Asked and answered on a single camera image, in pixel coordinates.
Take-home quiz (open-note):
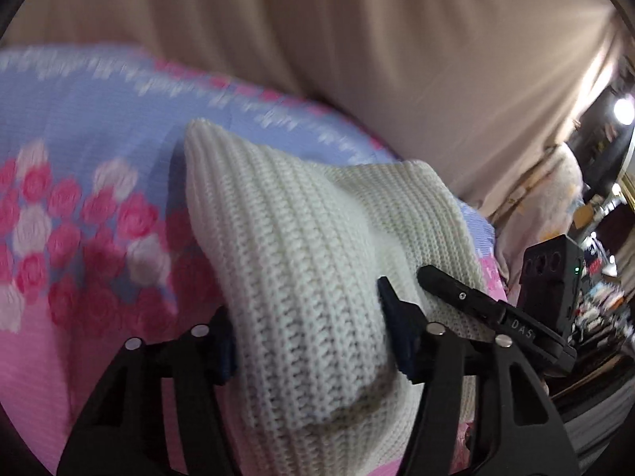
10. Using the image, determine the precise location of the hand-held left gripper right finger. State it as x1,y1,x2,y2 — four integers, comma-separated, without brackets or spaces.
376,275,582,476

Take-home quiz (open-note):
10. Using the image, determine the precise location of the beige curtain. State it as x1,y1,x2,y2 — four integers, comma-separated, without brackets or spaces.
0,0,631,209

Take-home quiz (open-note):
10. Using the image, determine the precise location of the bright round lamp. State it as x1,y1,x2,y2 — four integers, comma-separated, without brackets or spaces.
611,93,635,127

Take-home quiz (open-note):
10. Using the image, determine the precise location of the white red navy knit sweater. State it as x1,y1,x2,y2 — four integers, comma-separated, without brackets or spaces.
183,118,492,476

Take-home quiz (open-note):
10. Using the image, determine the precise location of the dark cluttered shelf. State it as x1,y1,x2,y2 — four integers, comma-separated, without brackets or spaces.
546,54,635,407

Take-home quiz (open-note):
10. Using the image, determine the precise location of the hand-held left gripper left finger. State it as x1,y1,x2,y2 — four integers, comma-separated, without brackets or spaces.
56,306,240,476

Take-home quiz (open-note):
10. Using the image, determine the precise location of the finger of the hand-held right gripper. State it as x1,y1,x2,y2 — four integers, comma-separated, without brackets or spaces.
416,264,507,332

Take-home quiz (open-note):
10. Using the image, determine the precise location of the floral purple pink blanket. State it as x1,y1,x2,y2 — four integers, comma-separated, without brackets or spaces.
0,42,512,476

